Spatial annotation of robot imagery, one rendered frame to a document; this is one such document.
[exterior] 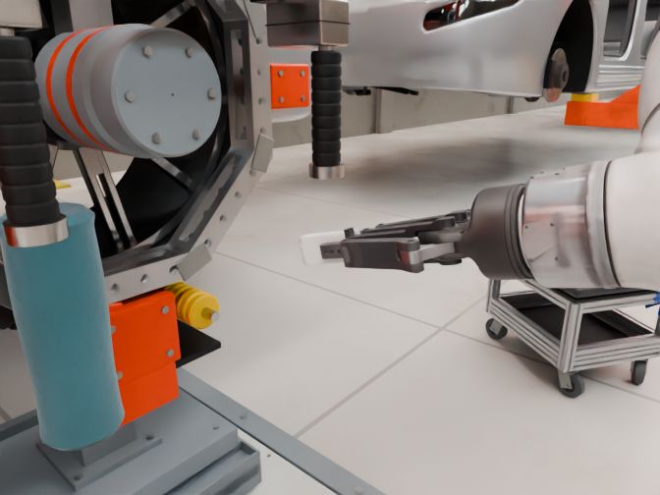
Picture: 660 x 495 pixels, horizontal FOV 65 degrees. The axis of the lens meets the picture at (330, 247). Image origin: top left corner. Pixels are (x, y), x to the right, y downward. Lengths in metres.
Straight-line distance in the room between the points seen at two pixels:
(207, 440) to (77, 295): 0.54
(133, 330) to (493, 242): 0.52
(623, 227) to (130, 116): 0.43
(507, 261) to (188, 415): 0.83
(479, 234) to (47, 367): 0.44
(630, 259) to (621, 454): 1.16
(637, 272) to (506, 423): 1.15
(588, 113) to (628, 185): 3.68
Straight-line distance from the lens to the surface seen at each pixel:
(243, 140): 0.86
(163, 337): 0.80
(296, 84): 0.90
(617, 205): 0.37
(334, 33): 0.63
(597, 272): 0.39
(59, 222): 0.45
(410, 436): 1.41
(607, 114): 4.02
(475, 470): 1.34
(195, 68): 0.59
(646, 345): 1.74
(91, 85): 0.58
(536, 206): 0.38
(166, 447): 1.05
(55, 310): 0.58
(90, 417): 0.64
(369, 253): 0.44
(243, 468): 1.09
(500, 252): 0.40
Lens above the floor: 0.87
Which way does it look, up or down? 19 degrees down
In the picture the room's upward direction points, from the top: straight up
